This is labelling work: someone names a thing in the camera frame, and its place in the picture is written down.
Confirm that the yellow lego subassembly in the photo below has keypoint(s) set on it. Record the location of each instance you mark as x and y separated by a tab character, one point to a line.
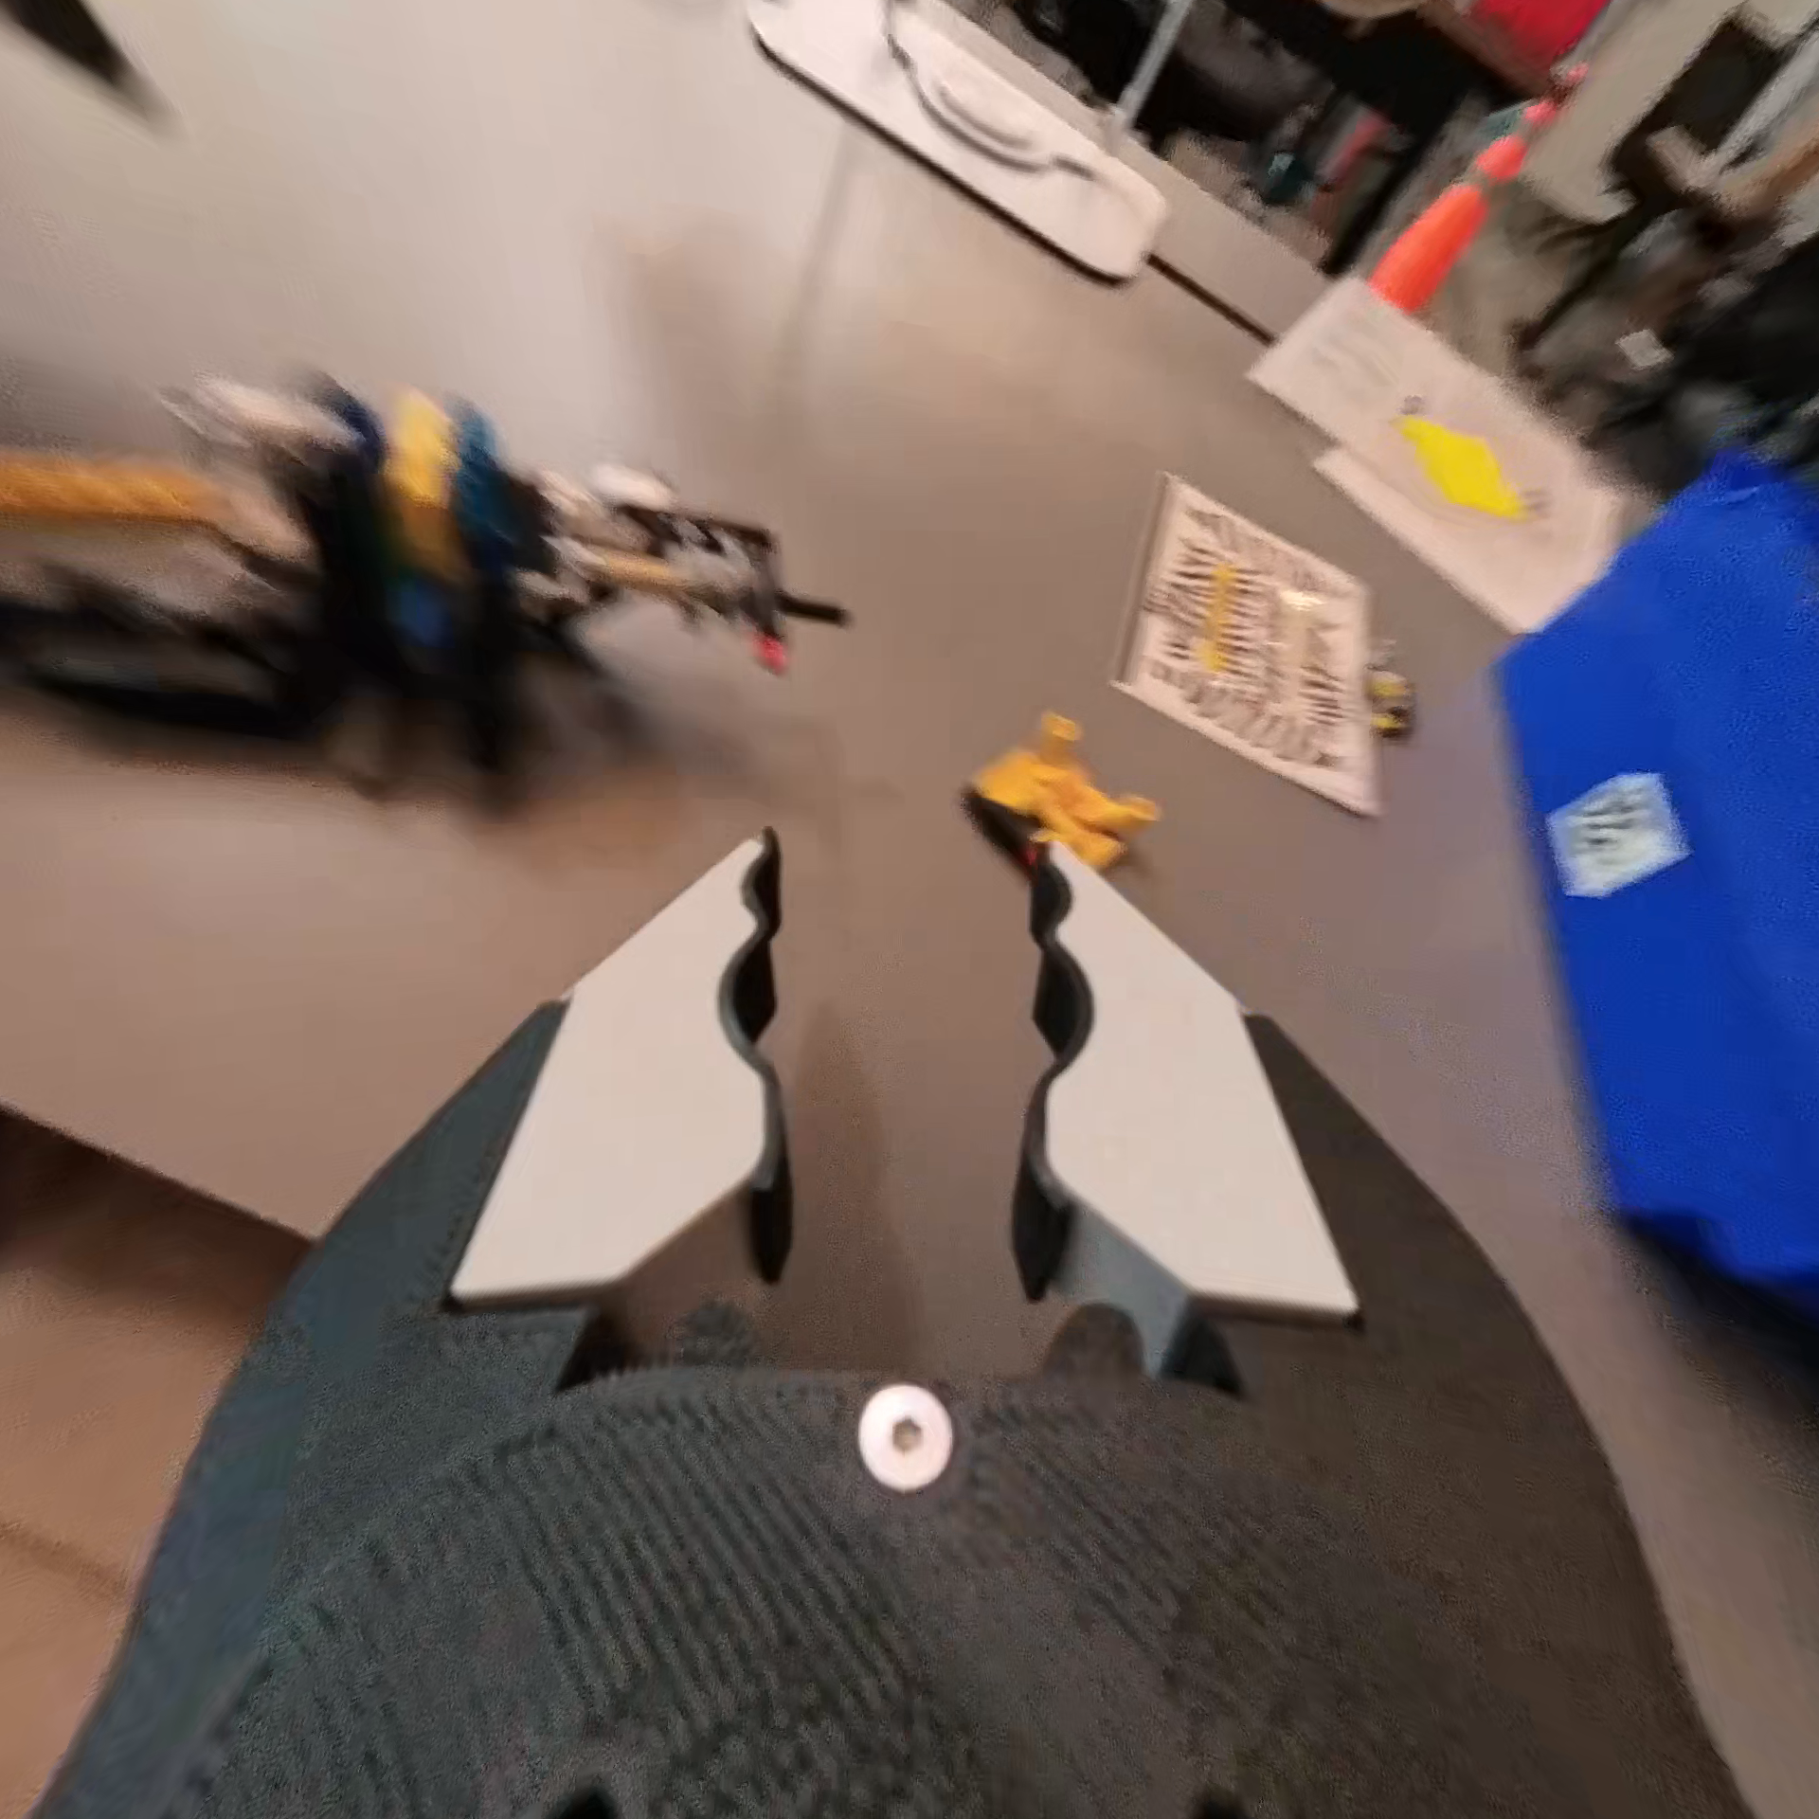
1058	808

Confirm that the instruction booklet with yellow picture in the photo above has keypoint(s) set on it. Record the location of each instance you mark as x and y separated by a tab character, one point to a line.
1450	453

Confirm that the small loose lego pieces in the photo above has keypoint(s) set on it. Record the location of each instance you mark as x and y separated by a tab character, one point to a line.
1389	698

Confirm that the lego parts sheet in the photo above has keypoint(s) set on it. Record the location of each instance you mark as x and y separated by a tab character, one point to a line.
1256	646

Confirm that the lego vehicle model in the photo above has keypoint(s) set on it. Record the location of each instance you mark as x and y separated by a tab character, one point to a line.
415	557

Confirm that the blue plastic bin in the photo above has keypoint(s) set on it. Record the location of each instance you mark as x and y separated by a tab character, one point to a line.
1685	883

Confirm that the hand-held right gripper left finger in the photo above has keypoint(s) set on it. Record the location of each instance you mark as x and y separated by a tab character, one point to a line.
625	1095

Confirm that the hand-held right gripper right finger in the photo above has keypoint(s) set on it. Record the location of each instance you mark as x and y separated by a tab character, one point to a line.
1188	1118

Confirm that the orange traffic cone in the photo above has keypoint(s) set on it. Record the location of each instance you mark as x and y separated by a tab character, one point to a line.
1440	235

